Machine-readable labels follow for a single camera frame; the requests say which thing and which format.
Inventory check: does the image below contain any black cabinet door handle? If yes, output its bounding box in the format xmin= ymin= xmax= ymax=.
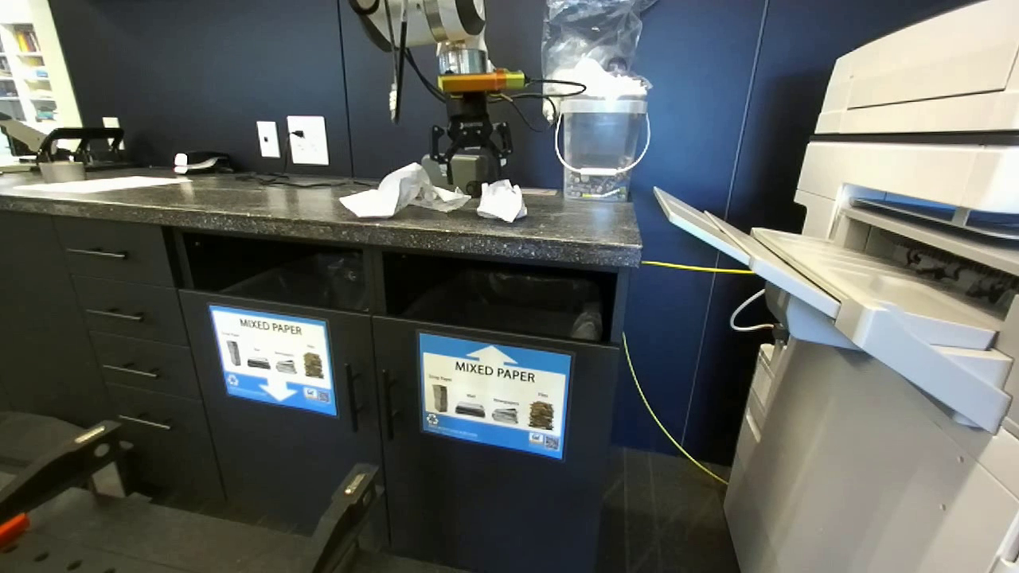
xmin=377 ymin=367 xmax=397 ymax=442
xmin=343 ymin=361 xmax=366 ymax=431

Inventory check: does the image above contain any large crumpled white paper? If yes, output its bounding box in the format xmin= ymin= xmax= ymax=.
xmin=338 ymin=160 xmax=476 ymax=222

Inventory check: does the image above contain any black metal frame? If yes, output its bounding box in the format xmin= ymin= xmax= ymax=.
xmin=0 ymin=409 xmax=385 ymax=573

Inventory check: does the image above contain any clear plastic bag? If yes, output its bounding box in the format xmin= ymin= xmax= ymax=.
xmin=539 ymin=0 xmax=653 ymax=111

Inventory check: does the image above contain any small grey box device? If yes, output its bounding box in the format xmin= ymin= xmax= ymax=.
xmin=422 ymin=149 xmax=488 ymax=197

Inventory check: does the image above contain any black drawer handle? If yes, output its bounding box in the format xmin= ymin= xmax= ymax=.
xmin=64 ymin=244 xmax=131 ymax=264
xmin=84 ymin=304 xmax=147 ymax=328
xmin=117 ymin=409 xmax=179 ymax=436
xmin=103 ymin=358 xmax=163 ymax=382

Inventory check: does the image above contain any black hole punch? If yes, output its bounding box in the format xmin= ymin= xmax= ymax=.
xmin=34 ymin=124 xmax=134 ymax=176

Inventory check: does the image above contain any white cable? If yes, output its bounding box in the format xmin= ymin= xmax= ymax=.
xmin=728 ymin=282 xmax=780 ymax=337

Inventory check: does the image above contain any small white paper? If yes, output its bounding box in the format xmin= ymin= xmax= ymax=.
xmin=476 ymin=177 xmax=531 ymax=224

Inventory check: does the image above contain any black bin liner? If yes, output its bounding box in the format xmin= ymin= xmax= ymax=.
xmin=397 ymin=264 xmax=613 ymax=348
xmin=218 ymin=247 xmax=370 ymax=315

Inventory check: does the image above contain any large white office printer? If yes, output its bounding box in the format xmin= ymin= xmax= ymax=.
xmin=651 ymin=0 xmax=1019 ymax=573

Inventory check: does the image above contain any orange clamp handle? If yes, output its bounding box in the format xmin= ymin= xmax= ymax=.
xmin=0 ymin=510 xmax=31 ymax=551

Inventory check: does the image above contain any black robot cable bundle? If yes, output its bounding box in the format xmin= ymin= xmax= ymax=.
xmin=346 ymin=0 xmax=591 ymax=127

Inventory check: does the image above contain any flat white paper sheet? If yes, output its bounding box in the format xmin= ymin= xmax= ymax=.
xmin=0 ymin=170 xmax=198 ymax=199

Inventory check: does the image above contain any white shelf unit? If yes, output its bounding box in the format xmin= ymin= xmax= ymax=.
xmin=0 ymin=0 xmax=86 ymax=165

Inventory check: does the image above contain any clear plastic bucket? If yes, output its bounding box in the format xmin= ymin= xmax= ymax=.
xmin=547 ymin=92 xmax=653 ymax=204

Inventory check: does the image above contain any small white wall plate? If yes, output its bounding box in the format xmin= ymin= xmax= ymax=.
xmin=255 ymin=117 xmax=287 ymax=162

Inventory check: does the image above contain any down arrow mixed paper label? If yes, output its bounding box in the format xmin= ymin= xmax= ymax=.
xmin=206 ymin=303 xmax=342 ymax=419

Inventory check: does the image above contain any black cabinet with stone counter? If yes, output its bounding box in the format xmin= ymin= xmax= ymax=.
xmin=0 ymin=157 xmax=648 ymax=573

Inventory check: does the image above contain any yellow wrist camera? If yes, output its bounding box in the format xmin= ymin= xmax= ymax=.
xmin=435 ymin=67 xmax=528 ymax=99

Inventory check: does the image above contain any large white wall outlet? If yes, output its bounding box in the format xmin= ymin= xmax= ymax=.
xmin=283 ymin=111 xmax=335 ymax=167

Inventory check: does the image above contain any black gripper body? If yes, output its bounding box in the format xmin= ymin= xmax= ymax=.
xmin=444 ymin=92 xmax=507 ymax=149

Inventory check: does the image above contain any yellow cable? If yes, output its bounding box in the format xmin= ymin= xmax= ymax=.
xmin=619 ymin=254 xmax=766 ymax=490

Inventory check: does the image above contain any grey desk device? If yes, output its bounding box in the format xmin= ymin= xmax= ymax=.
xmin=0 ymin=117 xmax=52 ymax=165

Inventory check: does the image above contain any up arrow mixed paper label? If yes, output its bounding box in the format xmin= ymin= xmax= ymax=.
xmin=414 ymin=328 xmax=576 ymax=465

